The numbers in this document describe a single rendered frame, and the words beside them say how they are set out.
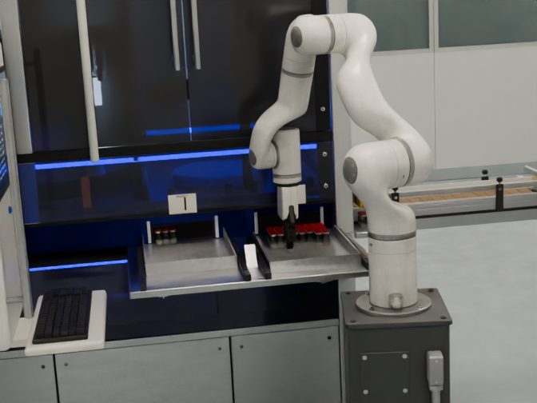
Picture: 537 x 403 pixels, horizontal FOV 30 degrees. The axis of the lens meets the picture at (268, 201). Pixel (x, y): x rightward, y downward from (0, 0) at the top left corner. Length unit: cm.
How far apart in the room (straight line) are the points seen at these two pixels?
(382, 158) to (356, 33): 38
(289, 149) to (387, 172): 54
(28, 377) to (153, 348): 40
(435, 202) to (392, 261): 90
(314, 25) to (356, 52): 13
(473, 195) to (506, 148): 487
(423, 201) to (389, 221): 94
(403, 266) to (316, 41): 60
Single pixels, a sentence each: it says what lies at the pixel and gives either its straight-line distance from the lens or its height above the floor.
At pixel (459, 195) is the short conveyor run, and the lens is 345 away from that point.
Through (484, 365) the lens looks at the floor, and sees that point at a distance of 447.
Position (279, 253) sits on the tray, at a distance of 298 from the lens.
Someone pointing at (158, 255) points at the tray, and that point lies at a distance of 304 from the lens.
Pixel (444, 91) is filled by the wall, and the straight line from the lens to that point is 806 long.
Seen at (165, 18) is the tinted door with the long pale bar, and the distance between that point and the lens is 301.
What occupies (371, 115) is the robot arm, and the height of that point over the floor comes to 134.
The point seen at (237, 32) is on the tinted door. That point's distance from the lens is 303.
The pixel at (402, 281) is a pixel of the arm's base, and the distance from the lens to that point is 249.
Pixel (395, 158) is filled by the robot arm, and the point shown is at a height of 125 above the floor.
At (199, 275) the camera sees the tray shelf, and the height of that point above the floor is 88.
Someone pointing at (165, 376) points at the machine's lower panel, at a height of 47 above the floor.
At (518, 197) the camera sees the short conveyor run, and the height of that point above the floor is 92.
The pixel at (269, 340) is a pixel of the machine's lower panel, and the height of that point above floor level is 55.
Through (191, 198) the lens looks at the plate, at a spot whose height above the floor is 103.
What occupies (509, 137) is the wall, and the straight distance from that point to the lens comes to 830.
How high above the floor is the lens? 170
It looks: 13 degrees down
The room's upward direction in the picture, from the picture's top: 3 degrees counter-clockwise
